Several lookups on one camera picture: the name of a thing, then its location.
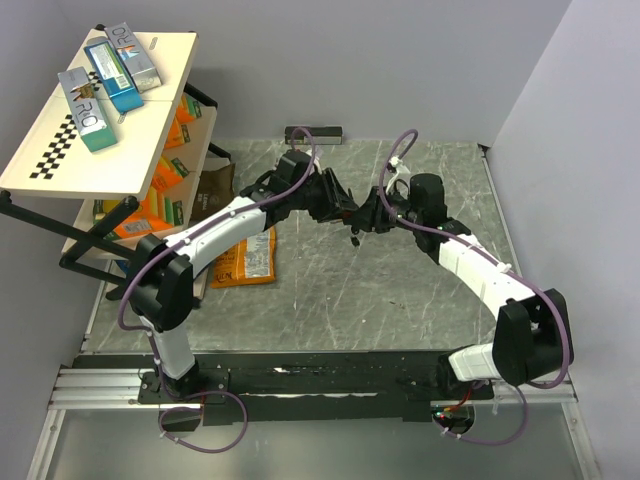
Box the silver box near back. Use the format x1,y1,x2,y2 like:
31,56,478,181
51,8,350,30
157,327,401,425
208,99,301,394
105,22,162,93

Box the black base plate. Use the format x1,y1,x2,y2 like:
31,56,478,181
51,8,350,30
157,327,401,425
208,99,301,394
138,350,494,426

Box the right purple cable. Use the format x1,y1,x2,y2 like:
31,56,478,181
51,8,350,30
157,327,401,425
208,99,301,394
378,128,576,447

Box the aluminium rail frame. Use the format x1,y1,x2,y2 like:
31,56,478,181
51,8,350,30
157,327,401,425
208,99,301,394
27,367,602,479

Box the black-headed key bunch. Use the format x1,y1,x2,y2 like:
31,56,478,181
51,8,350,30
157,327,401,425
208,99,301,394
350,227,360,247

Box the orange snack bag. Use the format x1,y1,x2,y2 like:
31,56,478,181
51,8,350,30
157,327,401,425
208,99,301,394
210,227,276,289

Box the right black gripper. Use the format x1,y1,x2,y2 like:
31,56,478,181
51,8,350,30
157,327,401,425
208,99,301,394
345,186,422,234

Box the silver teal box front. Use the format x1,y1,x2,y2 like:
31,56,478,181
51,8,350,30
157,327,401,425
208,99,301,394
57,67,117,153

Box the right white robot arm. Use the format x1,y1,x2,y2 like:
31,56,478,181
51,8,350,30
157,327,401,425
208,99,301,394
369,174,574,399

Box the beige folding shelf rack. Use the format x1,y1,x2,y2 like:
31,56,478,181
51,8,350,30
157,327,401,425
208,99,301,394
1,24,218,289

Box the blue carton box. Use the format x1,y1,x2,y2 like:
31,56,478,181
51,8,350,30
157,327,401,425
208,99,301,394
84,37,144,114

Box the orange boxes on shelf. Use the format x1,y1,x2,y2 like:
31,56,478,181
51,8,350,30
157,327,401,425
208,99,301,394
106,94,202,241

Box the black rectangular box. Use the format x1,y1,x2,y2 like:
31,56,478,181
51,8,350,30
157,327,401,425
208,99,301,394
284,126,344,145

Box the brown coffee bag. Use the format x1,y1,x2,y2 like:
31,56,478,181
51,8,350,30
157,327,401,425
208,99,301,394
191,164,235,222

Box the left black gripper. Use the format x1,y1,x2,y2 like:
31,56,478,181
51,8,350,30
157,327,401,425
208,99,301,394
290,168,358,224

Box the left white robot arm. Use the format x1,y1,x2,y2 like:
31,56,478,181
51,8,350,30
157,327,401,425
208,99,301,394
122,149,358,402

